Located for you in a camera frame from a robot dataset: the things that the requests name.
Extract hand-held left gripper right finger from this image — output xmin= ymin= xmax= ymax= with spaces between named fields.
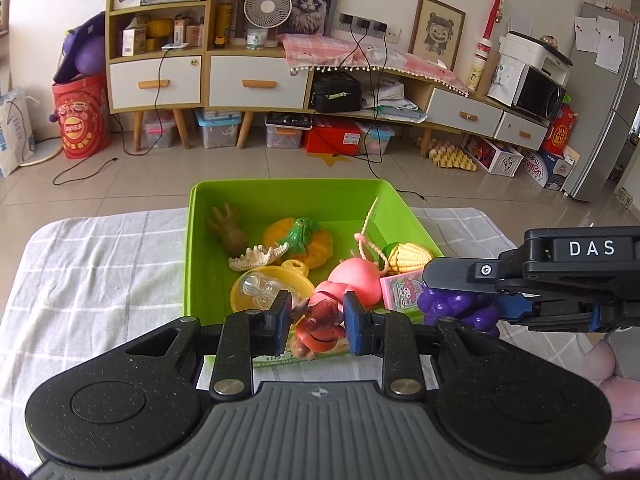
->
xmin=343 ymin=291 xmax=506 ymax=402

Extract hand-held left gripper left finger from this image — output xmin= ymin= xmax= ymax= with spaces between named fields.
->
xmin=124 ymin=290 xmax=294 ymax=402

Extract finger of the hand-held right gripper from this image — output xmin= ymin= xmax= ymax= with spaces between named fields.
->
xmin=421 ymin=255 xmax=524 ymax=295
xmin=492 ymin=292 xmax=539 ymax=325

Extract small red figurine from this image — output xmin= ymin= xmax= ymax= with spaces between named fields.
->
xmin=291 ymin=297 xmax=349 ymax=362

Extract purple toy grapes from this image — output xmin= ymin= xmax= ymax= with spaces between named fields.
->
xmin=417 ymin=282 xmax=501 ymax=337

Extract light pink round toy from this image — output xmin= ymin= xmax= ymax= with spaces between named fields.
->
xmin=310 ymin=279 xmax=359 ymax=314

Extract yellow toy with clear dome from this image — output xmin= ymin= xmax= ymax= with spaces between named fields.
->
xmin=229 ymin=258 xmax=316 ymax=317

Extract yellow toy corn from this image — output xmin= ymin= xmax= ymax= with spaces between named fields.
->
xmin=382 ymin=242 xmax=435 ymax=276

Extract pink printed card box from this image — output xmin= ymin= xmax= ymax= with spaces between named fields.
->
xmin=379 ymin=267 xmax=426 ymax=314

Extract white toy jaw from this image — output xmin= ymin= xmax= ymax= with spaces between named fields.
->
xmin=227 ymin=241 xmax=291 ymax=272

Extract orange toy pumpkin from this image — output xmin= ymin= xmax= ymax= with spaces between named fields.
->
xmin=262 ymin=216 xmax=335 ymax=271

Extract brown antlered rubber toy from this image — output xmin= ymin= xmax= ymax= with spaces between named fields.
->
xmin=206 ymin=203 xmax=250 ymax=256

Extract green plastic box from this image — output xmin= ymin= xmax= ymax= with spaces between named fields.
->
xmin=182 ymin=178 xmax=446 ymax=369

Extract person's right hand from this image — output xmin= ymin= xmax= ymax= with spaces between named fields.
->
xmin=582 ymin=340 xmax=640 ymax=474

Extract white blue printed carton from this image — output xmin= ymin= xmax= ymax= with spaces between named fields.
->
xmin=522 ymin=147 xmax=576 ymax=190

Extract yellow egg tray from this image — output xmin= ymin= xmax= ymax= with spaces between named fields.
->
xmin=428 ymin=137 xmax=479 ymax=171

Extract white red printed box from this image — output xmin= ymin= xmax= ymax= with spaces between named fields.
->
xmin=462 ymin=133 xmax=524 ymax=176

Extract red snack bag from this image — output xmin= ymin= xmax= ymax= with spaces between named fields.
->
xmin=542 ymin=104 xmax=579 ymax=156

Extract clear storage box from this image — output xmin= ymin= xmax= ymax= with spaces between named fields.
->
xmin=194 ymin=108 xmax=241 ymax=150
xmin=367 ymin=122 xmax=396 ymax=156
xmin=141 ymin=109 xmax=176 ymax=150
xmin=264 ymin=112 xmax=306 ymax=149

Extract grey refrigerator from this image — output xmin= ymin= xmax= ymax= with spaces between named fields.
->
xmin=562 ymin=2 xmax=640 ymax=204

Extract pile of papers and cloth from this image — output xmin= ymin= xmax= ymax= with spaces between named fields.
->
xmin=360 ymin=79 xmax=429 ymax=121

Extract red flat box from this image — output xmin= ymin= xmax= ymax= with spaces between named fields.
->
xmin=303 ymin=114 xmax=364 ymax=156

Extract low wooden cabinet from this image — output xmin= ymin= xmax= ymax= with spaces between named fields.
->
xmin=309 ymin=67 xmax=551 ymax=159

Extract grey checked sheet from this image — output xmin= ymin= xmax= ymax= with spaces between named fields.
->
xmin=0 ymin=206 xmax=592 ymax=413

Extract black microwave oven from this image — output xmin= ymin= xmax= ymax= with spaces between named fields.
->
xmin=512 ymin=66 xmax=569 ymax=121

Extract tall printed tube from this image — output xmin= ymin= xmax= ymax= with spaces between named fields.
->
xmin=468 ymin=34 xmax=494 ymax=92

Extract black bag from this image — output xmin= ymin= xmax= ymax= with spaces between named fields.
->
xmin=310 ymin=70 xmax=362 ymax=114

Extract white printer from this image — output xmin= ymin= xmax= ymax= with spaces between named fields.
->
xmin=498 ymin=31 xmax=574 ymax=74

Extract framed cartoon girl picture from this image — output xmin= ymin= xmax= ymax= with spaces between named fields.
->
xmin=408 ymin=0 xmax=466 ymax=71

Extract pink fringed tablecloth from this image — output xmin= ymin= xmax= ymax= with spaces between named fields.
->
xmin=277 ymin=32 xmax=471 ymax=96

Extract red printed bucket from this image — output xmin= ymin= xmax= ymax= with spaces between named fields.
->
xmin=51 ymin=73 xmax=112 ymax=160

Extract wooden shelf cabinet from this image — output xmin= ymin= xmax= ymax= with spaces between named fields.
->
xmin=104 ymin=0 xmax=315 ymax=151

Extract yellow bottle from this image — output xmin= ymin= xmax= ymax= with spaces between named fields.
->
xmin=215 ymin=2 xmax=234 ymax=44

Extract framed cat picture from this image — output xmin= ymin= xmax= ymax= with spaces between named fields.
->
xmin=280 ymin=0 xmax=343 ymax=39

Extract small white desk fan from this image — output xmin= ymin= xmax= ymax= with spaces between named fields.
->
xmin=243 ymin=0 xmax=293 ymax=49

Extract white paper bag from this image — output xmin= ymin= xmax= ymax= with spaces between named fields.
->
xmin=0 ymin=87 xmax=36 ymax=176

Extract purple plush toy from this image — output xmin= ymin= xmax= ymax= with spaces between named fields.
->
xmin=53 ymin=11 xmax=107 ymax=84

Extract white drawer wooden handle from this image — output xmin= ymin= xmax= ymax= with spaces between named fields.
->
xmin=108 ymin=57 xmax=202 ymax=110
xmin=494 ymin=112 xmax=549 ymax=151
xmin=427 ymin=88 xmax=504 ymax=134
xmin=208 ymin=54 xmax=310 ymax=111

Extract black floor cable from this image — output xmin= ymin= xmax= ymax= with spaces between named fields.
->
xmin=52 ymin=157 xmax=119 ymax=186

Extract wall socket row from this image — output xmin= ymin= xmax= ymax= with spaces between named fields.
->
xmin=338 ymin=12 xmax=401 ymax=44

